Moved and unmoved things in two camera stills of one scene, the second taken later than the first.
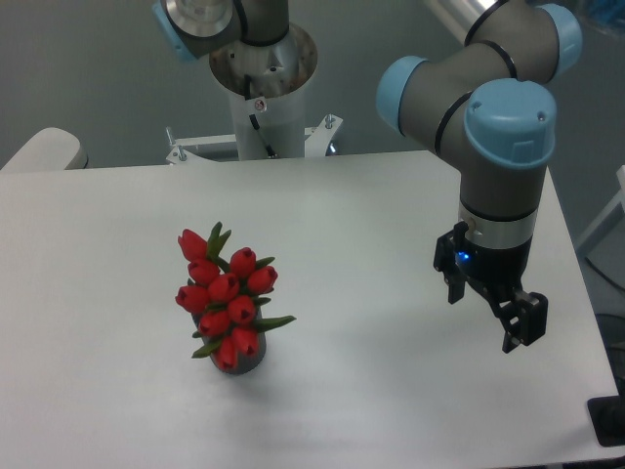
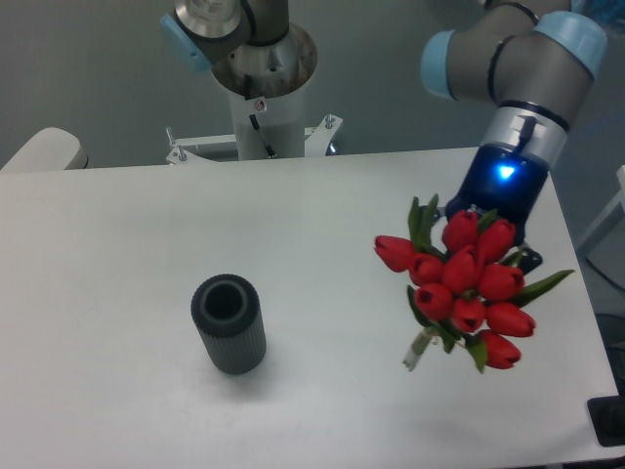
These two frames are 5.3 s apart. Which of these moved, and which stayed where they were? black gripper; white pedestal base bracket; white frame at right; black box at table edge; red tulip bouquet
Moved: black gripper; red tulip bouquet
Stayed: white pedestal base bracket; white frame at right; black box at table edge
